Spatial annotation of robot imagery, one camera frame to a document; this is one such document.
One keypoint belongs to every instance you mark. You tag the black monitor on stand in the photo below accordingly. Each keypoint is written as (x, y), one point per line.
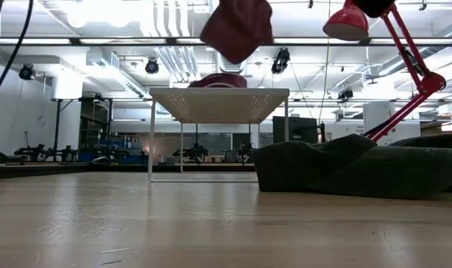
(294, 129)

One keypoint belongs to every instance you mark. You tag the white box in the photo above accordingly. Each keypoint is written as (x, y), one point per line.
(218, 104)

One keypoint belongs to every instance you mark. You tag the black support post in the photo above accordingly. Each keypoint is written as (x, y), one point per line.
(57, 130)

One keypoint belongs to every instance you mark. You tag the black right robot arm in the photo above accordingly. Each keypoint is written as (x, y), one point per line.
(374, 7)

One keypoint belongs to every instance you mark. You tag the black ceiling spotlight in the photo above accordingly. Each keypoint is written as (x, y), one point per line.
(152, 66)
(26, 71)
(280, 60)
(345, 94)

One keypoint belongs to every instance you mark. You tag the white room cabinet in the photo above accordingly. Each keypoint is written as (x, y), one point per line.
(374, 119)

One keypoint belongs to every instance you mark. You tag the red desk lamp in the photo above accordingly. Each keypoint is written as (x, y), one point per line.
(346, 24)

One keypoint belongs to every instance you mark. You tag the black background robot rig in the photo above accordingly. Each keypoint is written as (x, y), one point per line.
(43, 152)
(192, 152)
(244, 152)

